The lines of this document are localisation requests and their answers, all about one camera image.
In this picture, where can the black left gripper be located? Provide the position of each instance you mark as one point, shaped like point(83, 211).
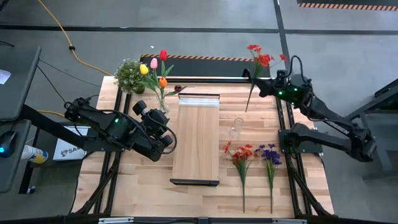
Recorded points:
point(155, 124)

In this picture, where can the clear glass vase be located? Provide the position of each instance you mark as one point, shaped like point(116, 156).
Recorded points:
point(236, 127)
point(164, 109)

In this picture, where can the purple flower bunch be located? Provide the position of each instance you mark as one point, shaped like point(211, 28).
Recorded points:
point(270, 155)

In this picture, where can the white printed box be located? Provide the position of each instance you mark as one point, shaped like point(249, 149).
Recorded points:
point(66, 152)

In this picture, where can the black desk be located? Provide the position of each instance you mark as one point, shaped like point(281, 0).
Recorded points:
point(15, 93)

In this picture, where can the large red flower bunch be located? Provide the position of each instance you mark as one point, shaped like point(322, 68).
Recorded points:
point(241, 154)

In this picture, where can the grey metal stand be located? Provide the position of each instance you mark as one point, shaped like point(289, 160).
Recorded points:
point(377, 149)

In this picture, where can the white paper note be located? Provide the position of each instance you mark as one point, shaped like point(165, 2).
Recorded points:
point(3, 76)

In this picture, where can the red artificial tulip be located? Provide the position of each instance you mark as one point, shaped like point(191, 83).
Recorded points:
point(163, 55)

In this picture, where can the small red flower bunch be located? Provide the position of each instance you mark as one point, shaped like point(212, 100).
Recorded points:
point(263, 59)

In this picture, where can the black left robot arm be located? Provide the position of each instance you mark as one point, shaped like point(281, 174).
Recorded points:
point(105, 124)

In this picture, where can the black hazard-striped floor mat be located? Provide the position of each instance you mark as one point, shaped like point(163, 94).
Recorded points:
point(342, 6)
point(211, 68)

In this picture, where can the white yellow spray bottle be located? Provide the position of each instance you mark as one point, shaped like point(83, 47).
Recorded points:
point(34, 154)

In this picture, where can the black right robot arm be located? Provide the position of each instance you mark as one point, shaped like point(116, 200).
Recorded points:
point(329, 115)

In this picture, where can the wooden conveyor board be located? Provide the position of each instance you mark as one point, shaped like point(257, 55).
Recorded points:
point(196, 140)

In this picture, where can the black clamp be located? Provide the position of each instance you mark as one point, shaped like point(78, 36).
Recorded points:
point(247, 74)

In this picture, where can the yellow artificial tulip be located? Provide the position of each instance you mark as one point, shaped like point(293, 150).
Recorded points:
point(144, 69)

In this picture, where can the black computer mouse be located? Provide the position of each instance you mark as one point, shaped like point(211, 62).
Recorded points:
point(7, 143)

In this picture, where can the orange artificial tulip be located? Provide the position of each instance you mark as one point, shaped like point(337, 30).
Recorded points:
point(163, 82)

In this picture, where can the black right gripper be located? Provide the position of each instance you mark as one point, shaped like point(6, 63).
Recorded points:
point(293, 90)

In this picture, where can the potted plant white blossoms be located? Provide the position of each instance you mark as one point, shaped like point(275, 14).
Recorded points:
point(127, 76)

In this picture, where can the pink artificial tulip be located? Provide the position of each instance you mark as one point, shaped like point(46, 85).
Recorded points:
point(154, 63)

